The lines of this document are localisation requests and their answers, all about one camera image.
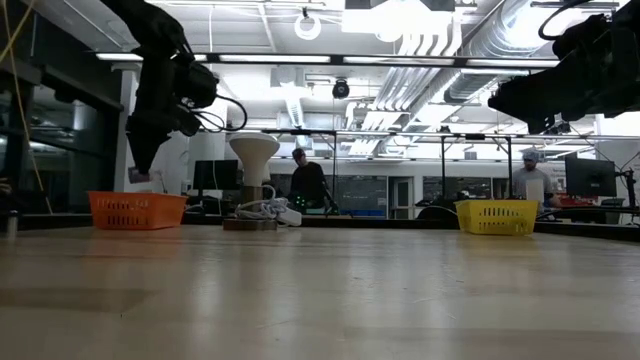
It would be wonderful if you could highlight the background black rig frame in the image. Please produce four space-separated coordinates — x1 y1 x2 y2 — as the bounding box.
198 127 516 221

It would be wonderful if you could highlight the white hanging ring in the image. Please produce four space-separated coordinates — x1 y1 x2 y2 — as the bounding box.
293 12 323 41

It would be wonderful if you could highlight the yellow plastic basket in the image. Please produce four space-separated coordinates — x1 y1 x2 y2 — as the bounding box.
454 199 540 237

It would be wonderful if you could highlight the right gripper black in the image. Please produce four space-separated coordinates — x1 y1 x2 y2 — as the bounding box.
488 29 616 135

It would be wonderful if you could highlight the person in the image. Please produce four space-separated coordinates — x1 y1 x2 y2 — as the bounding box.
510 148 557 207
288 147 332 211

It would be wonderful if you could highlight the yellow extension cord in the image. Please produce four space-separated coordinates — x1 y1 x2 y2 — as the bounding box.
0 0 54 215

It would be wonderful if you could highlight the black computer monitor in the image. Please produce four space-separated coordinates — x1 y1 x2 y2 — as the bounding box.
564 156 618 198
192 159 241 192

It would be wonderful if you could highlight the white lamp cable with adapter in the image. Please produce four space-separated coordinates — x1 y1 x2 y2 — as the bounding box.
233 184 304 228

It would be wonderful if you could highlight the white bulb table lamp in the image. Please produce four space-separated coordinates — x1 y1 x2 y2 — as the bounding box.
222 131 282 232

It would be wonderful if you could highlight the silver metal can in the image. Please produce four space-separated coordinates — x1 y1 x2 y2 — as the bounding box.
3 209 20 237

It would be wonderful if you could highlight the orange plastic basket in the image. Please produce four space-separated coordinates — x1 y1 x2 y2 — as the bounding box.
87 190 189 231

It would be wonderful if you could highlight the grey door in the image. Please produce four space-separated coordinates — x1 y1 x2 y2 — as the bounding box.
388 175 415 220

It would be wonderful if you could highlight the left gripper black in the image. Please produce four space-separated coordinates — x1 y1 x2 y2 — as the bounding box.
125 69 177 176

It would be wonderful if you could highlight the black beam with light bars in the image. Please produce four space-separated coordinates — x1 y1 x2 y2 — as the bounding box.
94 51 561 70

